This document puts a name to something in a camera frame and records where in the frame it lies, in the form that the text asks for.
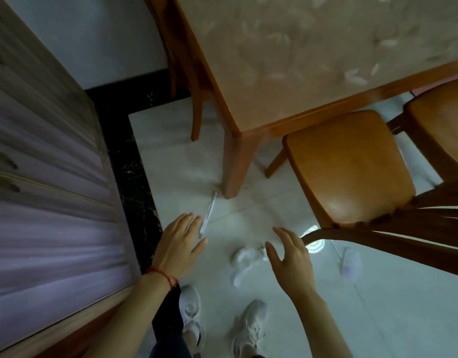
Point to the person's right hand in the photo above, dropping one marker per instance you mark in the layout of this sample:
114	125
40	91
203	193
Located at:
294	268

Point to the person's left hand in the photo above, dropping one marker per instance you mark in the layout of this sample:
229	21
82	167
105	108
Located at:
176	246

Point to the person's right thumb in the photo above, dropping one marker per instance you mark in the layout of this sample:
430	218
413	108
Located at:
273	255

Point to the person's left thumb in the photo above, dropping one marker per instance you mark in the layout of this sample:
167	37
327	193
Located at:
200	246

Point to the person's right forearm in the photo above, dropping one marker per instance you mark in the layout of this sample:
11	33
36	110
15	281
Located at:
322	328

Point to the person's left forearm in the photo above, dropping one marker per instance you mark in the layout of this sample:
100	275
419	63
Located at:
132	316

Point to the crumpled white tissue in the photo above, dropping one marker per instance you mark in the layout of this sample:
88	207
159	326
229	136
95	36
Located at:
243	259

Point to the white plastic wrapper strip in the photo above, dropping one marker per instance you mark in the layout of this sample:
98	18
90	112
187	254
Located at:
209	212

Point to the white sneaker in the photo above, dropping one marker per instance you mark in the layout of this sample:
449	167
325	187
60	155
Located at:
190	309
251	328

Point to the white paper scrap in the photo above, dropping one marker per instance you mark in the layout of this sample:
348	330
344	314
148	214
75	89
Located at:
351	264

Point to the dark trouser leg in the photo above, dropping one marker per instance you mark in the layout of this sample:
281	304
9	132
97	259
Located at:
168	324

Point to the wooden dining table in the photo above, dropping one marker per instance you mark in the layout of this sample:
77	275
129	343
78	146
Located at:
236	164

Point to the wooden chair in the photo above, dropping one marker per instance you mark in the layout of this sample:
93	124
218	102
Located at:
348	164
197	108
438	119

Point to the wooden slatted cabinet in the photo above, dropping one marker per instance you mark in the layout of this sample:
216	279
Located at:
46	182

